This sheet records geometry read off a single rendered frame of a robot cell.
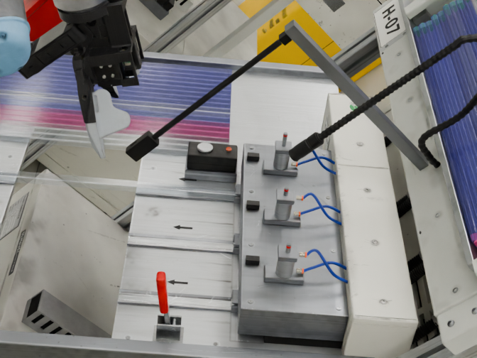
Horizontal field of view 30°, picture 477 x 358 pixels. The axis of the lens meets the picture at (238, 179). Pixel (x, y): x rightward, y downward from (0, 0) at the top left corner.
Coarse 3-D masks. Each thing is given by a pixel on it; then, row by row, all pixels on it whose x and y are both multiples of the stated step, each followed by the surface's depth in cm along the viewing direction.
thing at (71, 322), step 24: (408, 0) 151; (432, 0) 141; (384, 24) 154; (408, 24) 141; (384, 48) 149; (432, 120) 121; (456, 192) 109; (456, 216) 106; (24, 312) 153; (48, 312) 151; (72, 312) 156; (96, 336) 157
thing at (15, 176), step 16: (0, 176) 132; (16, 176) 132; (32, 176) 132; (48, 176) 132; (64, 176) 133; (80, 176) 133; (160, 192) 133; (176, 192) 133; (192, 192) 133; (208, 192) 133; (224, 192) 133
